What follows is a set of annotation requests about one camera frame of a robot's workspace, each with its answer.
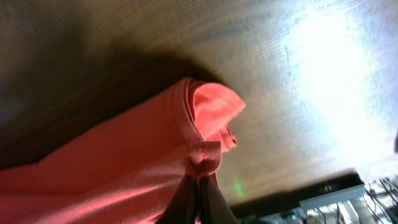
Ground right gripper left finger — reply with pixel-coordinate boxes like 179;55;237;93
155;175;197;224

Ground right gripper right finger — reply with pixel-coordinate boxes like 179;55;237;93
199;175;239;224

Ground orange printed t-shirt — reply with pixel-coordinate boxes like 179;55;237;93
1;78;245;223

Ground grey aluminium frame rail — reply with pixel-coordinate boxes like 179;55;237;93
299;184;365;210

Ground tangled floor cables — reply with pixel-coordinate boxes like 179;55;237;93
310;175;398;224

